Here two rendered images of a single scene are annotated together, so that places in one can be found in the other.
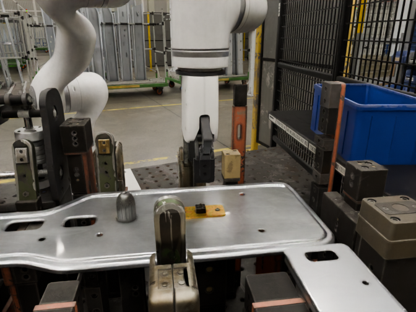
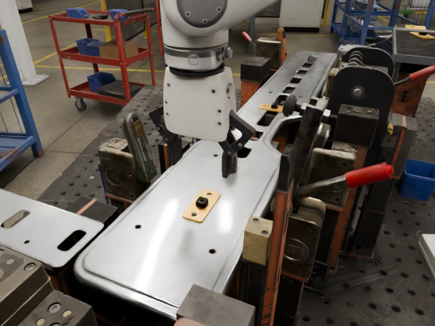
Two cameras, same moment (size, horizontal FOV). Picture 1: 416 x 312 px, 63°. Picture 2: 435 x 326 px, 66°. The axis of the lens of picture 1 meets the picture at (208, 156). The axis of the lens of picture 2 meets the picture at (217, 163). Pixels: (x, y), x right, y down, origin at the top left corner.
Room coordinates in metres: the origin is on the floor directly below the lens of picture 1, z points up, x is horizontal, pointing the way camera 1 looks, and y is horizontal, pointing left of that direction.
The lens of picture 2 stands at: (0.79, -0.36, 1.37)
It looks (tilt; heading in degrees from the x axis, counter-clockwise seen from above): 32 degrees down; 122
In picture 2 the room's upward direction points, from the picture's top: straight up
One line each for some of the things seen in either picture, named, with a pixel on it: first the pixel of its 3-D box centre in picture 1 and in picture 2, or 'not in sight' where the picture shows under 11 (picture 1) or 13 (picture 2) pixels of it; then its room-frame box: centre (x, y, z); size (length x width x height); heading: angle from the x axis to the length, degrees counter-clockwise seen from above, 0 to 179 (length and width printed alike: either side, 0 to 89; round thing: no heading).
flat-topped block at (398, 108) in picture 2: not in sight; (397, 121); (0.76, 0.75, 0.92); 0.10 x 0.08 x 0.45; 98
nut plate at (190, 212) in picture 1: (200, 209); (202, 202); (0.52, 0.01, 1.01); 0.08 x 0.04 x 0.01; 98
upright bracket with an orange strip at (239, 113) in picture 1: (236, 195); (270, 302); (0.69, -0.07, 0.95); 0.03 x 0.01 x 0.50; 98
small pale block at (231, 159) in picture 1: (229, 229); (252, 310); (0.66, -0.05, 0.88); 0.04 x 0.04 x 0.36; 8
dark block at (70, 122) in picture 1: (87, 208); (338, 198); (0.70, 0.28, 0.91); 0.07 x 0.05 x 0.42; 8
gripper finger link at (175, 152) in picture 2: (205, 164); (168, 142); (0.47, 0.00, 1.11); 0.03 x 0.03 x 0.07; 8
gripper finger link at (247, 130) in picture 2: not in sight; (228, 124); (0.57, 0.02, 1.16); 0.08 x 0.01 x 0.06; 8
